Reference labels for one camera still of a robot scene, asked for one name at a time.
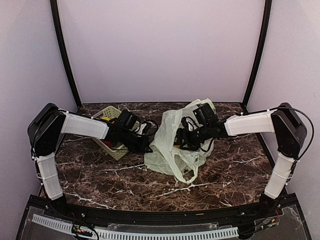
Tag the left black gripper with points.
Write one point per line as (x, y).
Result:
(141, 147)

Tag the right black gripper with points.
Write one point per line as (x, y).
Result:
(191, 145)

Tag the red toy apple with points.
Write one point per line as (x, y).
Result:
(109, 144)

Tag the yellow toy banana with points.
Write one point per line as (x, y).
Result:
(106, 119)

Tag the light green plastic bag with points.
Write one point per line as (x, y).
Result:
(167, 159)

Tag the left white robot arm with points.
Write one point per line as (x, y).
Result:
(51, 122)

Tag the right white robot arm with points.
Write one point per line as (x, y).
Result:
(282, 124)

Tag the light green perforated basket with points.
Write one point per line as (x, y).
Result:
(119, 150)

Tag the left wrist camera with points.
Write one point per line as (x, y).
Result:
(133, 123)

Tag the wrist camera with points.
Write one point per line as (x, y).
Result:
(133, 123)
(205, 116)

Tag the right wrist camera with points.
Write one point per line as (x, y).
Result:
(205, 116)

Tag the black front table rail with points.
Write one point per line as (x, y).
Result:
(243, 216)

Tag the white slotted cable duct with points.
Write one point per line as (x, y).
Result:
(113, 231)

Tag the right black frame post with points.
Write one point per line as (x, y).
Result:
(259, 52)

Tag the black frame post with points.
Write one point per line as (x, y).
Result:
(63, 52)
(259, 52)

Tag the left black frame post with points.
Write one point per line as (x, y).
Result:
(63, 52)

